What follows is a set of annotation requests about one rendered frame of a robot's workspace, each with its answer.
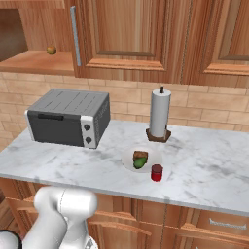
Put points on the wooden wall cabinet door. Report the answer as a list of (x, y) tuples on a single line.
[(223, 42)]

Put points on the wooden wall cabinet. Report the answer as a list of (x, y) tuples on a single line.
[(32, 39)]

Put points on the white paper towel roll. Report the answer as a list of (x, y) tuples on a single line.
[(159, 111)]

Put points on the white plate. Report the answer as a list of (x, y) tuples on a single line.
[(141, 159)]

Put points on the red jam jar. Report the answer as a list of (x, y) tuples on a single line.
[(157, 172)]

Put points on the wooden base cabinet door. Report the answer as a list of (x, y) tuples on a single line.
[(126, 227)]

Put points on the green avocado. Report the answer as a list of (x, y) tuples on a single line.
[(140, 163)]

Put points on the wooden drawer front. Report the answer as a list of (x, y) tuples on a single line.
[(223, 223)]

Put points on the brown paper towel holder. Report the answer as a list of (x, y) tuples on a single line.
[(158, 134)]

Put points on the grey toaster oven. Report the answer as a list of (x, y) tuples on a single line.
[(64, 120)]

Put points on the open wooden cabinet door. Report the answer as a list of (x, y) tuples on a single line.
[(129, 39)]

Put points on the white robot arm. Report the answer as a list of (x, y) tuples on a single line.
[(61, 214)]

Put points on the small green round fruit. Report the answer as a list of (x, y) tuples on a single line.
[(51, 50)]

